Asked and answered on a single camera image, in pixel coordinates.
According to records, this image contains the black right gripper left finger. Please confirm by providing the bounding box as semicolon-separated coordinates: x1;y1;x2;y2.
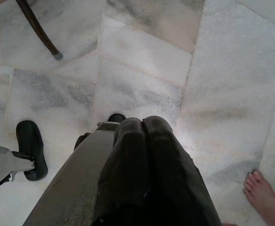
91;117;158;226

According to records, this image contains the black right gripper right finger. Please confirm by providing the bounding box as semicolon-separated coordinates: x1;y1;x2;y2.
143;115;223;226

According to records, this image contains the person's bare foot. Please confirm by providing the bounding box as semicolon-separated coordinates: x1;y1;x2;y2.
243;170;275;226

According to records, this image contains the dark brown table leg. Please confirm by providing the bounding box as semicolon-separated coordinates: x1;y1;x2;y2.
15;0;64;60

